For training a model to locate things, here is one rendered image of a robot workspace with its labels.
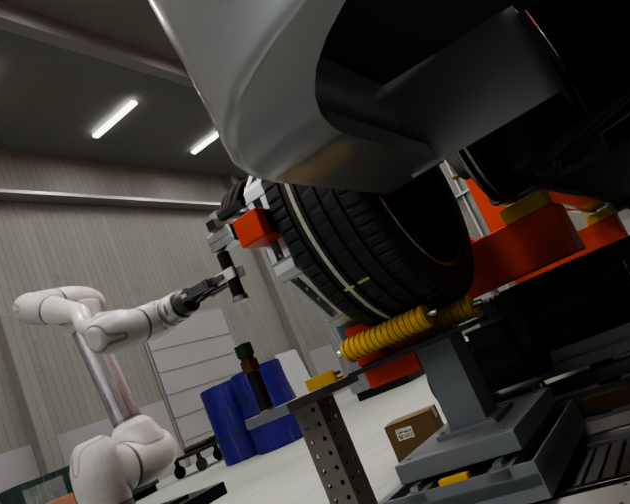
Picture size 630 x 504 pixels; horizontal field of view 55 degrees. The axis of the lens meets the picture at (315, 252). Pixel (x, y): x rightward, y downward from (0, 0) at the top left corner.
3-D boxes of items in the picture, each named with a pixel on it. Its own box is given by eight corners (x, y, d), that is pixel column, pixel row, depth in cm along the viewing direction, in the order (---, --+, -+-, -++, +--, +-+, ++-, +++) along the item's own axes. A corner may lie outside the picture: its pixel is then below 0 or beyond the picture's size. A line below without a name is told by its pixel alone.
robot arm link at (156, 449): (119, 500, 198) (165, 477, 218) (149, 479, 192) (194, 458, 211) (33, 302, 219) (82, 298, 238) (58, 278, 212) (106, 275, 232)
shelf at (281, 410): (289, 413, 169) (285, 403, 170) (247, 430, 178) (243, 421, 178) (359, 380, 206) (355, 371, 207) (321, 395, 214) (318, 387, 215)
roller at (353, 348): (438, 324, 137) (427, 300, 138) (337, 368, 151) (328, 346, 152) (446, 320, 142) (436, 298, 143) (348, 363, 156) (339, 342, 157)
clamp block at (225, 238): (234, 239, 161) (227, 222, 162) (212, 254, 165) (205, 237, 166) (246, 239, 165) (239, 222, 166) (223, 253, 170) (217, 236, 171)
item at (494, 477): (554, 503, 115) (531, 454, 117) (399, 541, 133) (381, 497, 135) (588, 428, 158) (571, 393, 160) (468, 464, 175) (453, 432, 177)
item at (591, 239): (628, 238, 338) (599, 184, 345) (541, 276, 364) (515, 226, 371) (630, 238, 353) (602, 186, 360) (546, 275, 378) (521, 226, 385)
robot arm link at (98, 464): (70, 524, 183) (49, 454, 187) (116, 502, 199) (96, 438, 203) (104, 511, 176) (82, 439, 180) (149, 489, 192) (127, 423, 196)
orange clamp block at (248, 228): (287, 234, 143) (265, 234, 135) (263, 248, 147) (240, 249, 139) (276, 208, 144) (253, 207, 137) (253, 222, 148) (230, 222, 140)
